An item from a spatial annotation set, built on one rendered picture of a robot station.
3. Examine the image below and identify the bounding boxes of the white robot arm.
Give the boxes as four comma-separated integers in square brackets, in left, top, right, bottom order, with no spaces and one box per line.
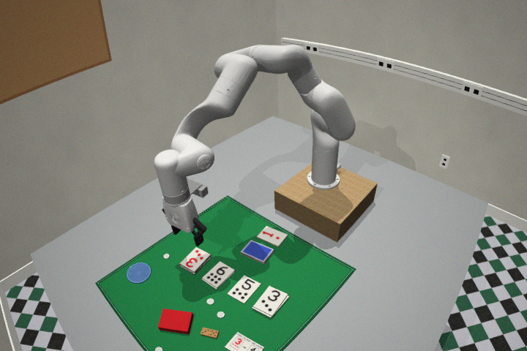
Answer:
[154,45,356,205]

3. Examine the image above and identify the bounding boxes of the blue card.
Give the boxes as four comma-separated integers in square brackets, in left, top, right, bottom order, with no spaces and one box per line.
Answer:
[180,247,210,272]
[241,240,274,263]

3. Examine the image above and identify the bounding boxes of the blue round disc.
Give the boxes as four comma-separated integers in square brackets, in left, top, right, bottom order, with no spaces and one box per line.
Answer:
[127,263,152,284]

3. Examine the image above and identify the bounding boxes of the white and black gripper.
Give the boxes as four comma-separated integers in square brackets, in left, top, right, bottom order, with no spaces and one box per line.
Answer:
[162,196,207,246]

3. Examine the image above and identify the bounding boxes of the red rectangular block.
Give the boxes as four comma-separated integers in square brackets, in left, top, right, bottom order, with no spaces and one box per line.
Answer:
[158,309,193,335]

